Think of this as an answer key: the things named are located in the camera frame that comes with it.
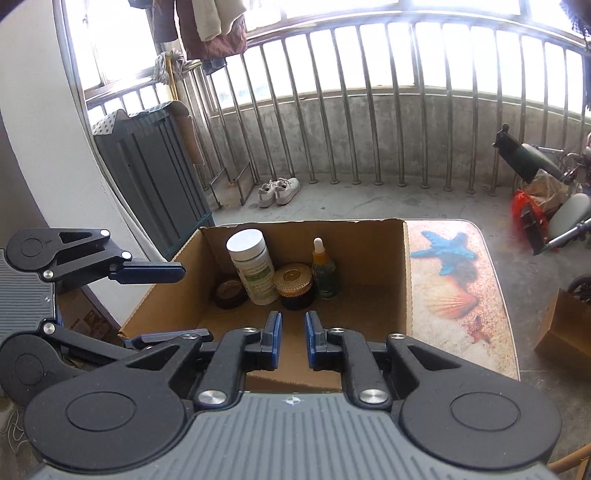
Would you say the white lidded supplement bottle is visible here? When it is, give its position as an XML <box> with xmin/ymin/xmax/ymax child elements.
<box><xmin>225</xmin><ymin>229</ymin><xmax>279</xmax><ymax>306</ymax></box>

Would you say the printed appliance carton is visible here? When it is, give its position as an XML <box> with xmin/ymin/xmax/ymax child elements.
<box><xmin>57</xmin><ymin>289</ymin><xmax>123</xmax><ymax>346</ymax></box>

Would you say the black tape roll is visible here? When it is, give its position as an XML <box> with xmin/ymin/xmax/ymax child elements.
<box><xmin>213</xmin><ymin>278</ymin><xmax>249</xmax><ymax>310</ymax></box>

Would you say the large cardboard box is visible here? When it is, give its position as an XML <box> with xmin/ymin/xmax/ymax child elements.
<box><xmin>121</xmin><ymin>219</ymin><xmax>412</xmax><ymax>392</ymax></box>

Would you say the gold lid black jar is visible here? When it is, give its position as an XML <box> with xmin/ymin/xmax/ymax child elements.
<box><xmin>273</xmin><ymin>263</ymin><xmax>317</xmax><ymax>311</ymax></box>

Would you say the green dropper bottle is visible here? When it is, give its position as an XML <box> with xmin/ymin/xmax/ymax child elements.
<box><xmin>311</xmin><ymin>237</ymin><xmax>339</xmax><ymax>299</ymax></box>

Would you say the beach print table mat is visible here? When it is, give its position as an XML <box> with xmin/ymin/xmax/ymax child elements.
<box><xmin>406</xmin><ymin>219</ymin><xmax>520</xmax><ymax>380</ymax></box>

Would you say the dark grey storage cabinet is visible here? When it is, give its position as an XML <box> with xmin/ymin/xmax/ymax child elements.
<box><xmin>92</xmin><ymin>101</ymin><xmax>213</xmax><ymax>260</ymax></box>

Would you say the brown paper bag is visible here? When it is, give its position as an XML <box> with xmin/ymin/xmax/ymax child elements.
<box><xmin>534</xmin><ymin>289</ymin><xmax>591</xmax><ymax>379</ymax></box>

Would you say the red plastic bag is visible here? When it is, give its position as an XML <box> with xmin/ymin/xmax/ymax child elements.
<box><xmin>511</xmin><ymin>190</ymin><xmax>547</xmax><ymax>254</ymax></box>

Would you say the wheelchair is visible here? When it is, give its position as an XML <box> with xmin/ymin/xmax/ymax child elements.
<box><xmin>493</xmin><ymin>123</ymin><xmax>590</xmax><ymax>255</ymax></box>

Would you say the hanging brown jacket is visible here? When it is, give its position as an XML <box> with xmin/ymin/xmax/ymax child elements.
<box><xmin>151</xmin><ymin>0</ymin><xmax>247</xmax><ymax>62</ymax></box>

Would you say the metal balcony railing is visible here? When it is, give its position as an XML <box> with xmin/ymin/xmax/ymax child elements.
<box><xmin>85</xmin><ymin>1</ymin><xmax>590</xmax><ymax>198</ymax></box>

